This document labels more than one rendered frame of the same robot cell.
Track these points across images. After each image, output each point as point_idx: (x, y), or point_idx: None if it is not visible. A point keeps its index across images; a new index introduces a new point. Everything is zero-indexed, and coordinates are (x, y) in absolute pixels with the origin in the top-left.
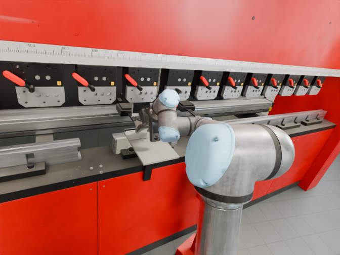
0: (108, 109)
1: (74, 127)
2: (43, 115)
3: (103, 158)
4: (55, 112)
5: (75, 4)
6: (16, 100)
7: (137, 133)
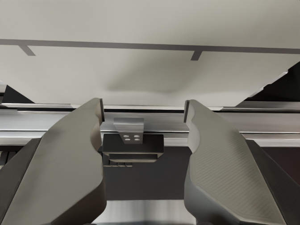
0: (176, 143)
1: (260, 109)
2: None
3: None
4: (283, 143)
5: None
6: (290, 150)
7: (199, 102)
